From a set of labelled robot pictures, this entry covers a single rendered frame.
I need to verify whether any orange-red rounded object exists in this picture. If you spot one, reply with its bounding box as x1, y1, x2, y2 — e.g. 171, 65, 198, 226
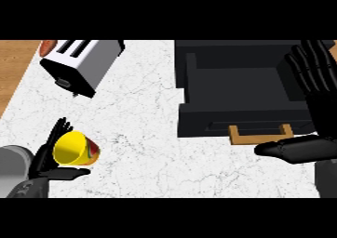
38, 39, 59, 58

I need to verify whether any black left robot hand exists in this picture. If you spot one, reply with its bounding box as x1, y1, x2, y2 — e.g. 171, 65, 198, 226
27, 116, 92, 181

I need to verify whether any dark grey drawer cabinet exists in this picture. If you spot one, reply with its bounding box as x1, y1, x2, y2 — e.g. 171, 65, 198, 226
173, 39, 337, 110

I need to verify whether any yellow cup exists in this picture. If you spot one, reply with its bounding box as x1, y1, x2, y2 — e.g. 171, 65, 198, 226
52, 130, 102, 167

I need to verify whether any white toaster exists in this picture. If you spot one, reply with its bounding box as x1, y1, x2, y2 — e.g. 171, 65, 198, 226
38, 39, 127, 99

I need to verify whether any wooden drawer handle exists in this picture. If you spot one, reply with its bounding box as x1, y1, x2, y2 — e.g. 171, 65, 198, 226
227, 123, 295, 146

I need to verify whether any dark grey drawer front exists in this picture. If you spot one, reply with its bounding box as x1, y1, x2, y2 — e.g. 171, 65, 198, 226
176, 101, 319, 139

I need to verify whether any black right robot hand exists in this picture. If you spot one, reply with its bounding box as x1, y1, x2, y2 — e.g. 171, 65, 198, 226
253, 39, 337, 165

